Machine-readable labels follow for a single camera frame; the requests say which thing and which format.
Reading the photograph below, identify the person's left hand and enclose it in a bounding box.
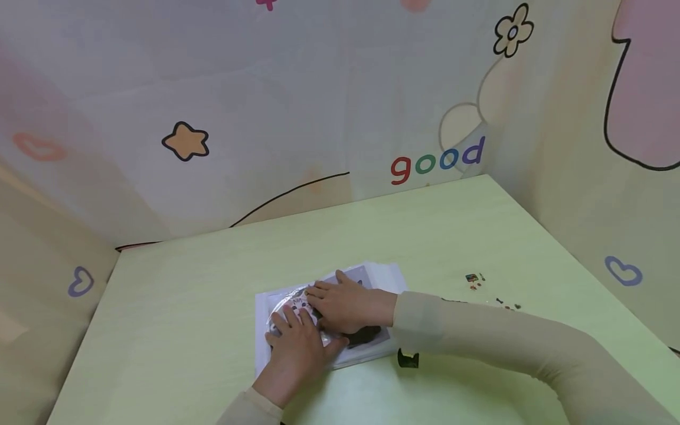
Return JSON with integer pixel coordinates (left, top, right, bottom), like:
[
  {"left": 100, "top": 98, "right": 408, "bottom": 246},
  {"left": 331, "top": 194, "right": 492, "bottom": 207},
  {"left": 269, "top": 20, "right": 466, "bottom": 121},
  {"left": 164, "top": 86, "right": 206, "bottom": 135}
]
[{"left": 251, "top": 304, "right": 350, "bottom": 409}]

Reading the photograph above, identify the person's right hand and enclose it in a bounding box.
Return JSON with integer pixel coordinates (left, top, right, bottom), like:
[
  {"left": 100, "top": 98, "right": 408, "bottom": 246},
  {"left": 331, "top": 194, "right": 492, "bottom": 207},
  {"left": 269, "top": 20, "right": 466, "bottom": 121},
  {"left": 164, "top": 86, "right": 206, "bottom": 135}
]
[{"left": 305, "top": 270, "right": 399, "bottom": 336}]

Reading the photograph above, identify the clear cat sticker sheet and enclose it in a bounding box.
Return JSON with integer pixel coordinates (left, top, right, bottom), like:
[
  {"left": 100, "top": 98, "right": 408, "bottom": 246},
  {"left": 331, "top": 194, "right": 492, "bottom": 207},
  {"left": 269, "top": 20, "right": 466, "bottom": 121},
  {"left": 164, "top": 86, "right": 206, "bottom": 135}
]
[{"left": 266, "top": 269, "right": 392, "bottom": 355}]

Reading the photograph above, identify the person's left forearm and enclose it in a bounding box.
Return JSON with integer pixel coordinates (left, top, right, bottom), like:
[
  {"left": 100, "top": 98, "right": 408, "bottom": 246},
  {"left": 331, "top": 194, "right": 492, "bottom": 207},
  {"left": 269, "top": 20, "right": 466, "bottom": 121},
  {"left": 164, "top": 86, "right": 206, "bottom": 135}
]
[{"left": 217, "top": 387, "right": 286, "bottom": 425}]

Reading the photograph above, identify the person's right forearm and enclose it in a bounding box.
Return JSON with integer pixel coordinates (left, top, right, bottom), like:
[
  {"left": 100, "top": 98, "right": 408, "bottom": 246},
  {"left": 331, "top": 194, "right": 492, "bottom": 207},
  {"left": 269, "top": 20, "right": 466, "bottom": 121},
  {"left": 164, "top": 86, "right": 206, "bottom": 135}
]
[{"left": 392, "top": 290, "right": 680, "bottom": 425}]

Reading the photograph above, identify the white sleeve album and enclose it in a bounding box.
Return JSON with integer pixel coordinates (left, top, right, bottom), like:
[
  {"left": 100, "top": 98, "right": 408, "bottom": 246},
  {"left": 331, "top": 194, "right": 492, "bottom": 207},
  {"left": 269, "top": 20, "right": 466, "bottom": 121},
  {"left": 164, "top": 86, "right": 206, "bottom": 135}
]
[{"left": 254, "top": 261, "right": 410, "bottom": 380}]

